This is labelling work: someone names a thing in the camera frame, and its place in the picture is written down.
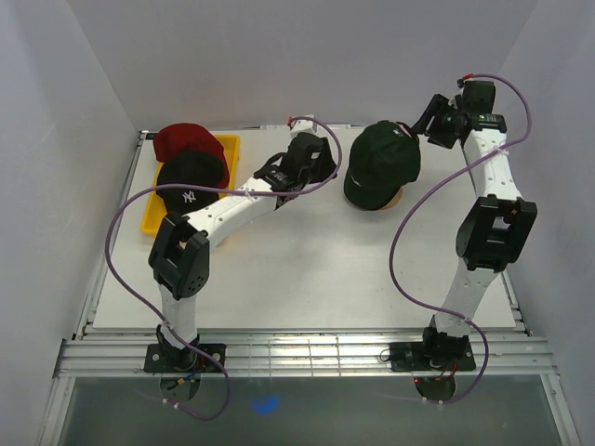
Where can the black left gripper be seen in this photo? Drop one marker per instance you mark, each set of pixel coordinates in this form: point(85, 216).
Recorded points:
point(327, 165)

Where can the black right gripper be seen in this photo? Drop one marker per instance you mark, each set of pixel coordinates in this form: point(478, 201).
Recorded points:
point(437, 106)

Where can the pink baseball cap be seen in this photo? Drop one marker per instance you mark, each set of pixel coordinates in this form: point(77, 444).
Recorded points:
point(403, 130)

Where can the dark green baseball cap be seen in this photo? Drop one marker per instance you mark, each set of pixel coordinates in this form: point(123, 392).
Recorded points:
point(380, 163)

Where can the black NY baseball cap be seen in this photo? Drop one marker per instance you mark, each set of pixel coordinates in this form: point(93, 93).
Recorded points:
point(196, 168)

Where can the red baseball cap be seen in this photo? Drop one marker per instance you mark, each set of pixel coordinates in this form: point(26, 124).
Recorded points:
point(177, 138)

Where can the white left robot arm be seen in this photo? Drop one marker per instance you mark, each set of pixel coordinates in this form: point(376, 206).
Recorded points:
point(180, 255)

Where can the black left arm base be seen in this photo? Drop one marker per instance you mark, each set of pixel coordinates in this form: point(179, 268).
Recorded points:
point(204, 358)

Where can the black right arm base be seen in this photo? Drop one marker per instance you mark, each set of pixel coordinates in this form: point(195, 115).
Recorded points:
point(414, 357)

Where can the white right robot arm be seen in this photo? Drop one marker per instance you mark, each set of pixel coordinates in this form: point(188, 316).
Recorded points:
point(495, 230)

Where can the wooden hat stand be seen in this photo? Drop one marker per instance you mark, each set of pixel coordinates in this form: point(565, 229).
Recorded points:
point(393, 200)

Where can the yellow plastic tray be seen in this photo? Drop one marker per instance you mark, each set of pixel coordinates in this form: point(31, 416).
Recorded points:
point(155, 210)

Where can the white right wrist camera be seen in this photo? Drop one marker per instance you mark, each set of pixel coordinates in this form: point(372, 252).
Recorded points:
point(466, 86)

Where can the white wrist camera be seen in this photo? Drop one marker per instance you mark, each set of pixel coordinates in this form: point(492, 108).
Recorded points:
point(303, 125)
point(466, 86)

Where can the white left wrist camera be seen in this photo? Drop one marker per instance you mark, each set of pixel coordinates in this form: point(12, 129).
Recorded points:
point(303, 125)

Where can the aluminium mounting rail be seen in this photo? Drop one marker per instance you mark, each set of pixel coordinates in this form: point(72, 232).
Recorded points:
point(271, 355)

